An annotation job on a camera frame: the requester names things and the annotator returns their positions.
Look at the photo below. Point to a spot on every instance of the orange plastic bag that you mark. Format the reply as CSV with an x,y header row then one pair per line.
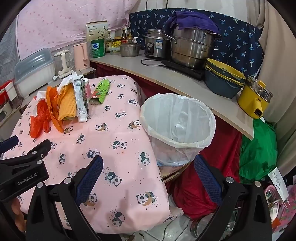
x,y
52,104

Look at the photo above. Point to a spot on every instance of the small steel pot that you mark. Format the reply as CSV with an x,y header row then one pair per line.
x,y
129,49

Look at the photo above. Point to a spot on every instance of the yellow electric pot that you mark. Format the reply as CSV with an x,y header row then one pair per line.
x,y
249,99

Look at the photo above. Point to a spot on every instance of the red-orange plastic bag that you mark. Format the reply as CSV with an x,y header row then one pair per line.
x,y
39,120

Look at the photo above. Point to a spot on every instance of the bin with white liner bag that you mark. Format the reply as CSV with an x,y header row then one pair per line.
x,y
161,139

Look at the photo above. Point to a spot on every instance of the pink dotted bedding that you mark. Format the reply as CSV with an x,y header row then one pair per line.
x,y
57,23

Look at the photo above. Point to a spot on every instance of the purple cloth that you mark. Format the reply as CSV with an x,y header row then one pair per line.
x,y
192,19

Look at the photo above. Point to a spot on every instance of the dark sauce bottle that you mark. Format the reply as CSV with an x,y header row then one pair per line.
x,y
108,45

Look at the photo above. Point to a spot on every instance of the beige curtain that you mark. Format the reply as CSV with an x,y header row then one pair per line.
x,y
277,58

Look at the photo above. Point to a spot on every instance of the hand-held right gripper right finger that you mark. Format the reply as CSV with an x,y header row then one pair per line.
x,y
207,178

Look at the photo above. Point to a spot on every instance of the clear lidded plastic container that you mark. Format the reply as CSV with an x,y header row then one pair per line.
x,y
34,69

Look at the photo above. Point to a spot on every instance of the brown glass bottle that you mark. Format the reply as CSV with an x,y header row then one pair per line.
x,y
130,37

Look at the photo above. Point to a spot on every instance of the person's left hand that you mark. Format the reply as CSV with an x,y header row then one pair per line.
x,y
18,209

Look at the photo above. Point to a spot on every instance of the large steel steamer pot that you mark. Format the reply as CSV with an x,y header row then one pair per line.
x,y
192,48

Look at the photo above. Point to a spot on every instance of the red and white box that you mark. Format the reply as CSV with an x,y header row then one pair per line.
x,y
7,92

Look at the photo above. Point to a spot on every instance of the dark blue plastic basin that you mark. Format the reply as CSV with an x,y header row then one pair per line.
x,y
219,87

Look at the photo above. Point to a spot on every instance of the red label bottle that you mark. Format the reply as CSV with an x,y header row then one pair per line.
x,y
124,36

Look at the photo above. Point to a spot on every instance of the clear plastic bottle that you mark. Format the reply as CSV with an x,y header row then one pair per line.
x,y
208,224

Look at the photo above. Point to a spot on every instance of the wooden board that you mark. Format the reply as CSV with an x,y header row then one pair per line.
x,y
175,172

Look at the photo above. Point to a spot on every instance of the white glass kettle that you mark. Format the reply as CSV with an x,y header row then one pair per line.
x,y
62,62

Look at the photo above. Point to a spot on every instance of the navy printed cloth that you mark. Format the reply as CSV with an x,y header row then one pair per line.
x,y
240,34

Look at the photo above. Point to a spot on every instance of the green plastic bag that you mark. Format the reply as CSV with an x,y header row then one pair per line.
x,y
256,153

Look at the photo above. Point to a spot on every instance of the pink electric kettle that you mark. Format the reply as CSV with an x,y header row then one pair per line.
x,y
81,55

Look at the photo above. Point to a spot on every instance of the pink paper cup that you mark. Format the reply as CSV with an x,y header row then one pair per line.
x,y
87,91

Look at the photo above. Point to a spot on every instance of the pink panda print tablecloth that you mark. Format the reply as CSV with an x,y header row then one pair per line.
x,y
111,129

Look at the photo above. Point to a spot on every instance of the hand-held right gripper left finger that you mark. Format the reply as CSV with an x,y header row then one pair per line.
x,y
89,182

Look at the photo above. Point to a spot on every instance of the green carton box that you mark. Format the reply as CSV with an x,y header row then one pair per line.
x,y
100,91

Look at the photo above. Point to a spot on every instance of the yellow plastic basin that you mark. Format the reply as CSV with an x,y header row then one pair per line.
x,y
227,69

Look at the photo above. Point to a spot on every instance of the yellow label jar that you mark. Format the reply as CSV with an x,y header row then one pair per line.
x,y
116,42

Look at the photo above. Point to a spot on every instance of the green tin can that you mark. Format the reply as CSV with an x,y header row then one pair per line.
x,y
98,48

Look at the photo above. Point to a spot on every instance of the beige carton box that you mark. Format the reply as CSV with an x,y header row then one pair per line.
x,y
97,30

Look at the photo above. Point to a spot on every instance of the white toothpaste tube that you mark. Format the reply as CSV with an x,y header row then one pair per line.
x,y
79,102

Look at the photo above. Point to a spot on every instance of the white pump bottle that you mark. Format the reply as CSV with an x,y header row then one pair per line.
x,y
135,40

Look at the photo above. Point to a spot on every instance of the white tissue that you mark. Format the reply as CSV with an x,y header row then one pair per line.
x,y
67,80
40,95

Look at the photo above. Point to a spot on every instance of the red cloth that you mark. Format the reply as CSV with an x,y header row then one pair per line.
x,y
203,197

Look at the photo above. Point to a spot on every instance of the black induction cooker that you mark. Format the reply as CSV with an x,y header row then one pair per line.
x,y
185,69

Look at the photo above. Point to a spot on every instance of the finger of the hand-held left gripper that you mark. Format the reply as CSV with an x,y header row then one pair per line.
x,y
9,141
34,150

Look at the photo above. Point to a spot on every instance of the steel rice cooker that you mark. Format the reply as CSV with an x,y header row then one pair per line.
x,y
156,45

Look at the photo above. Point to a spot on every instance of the clear glass jar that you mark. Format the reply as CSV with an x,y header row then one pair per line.
x,y
115,50

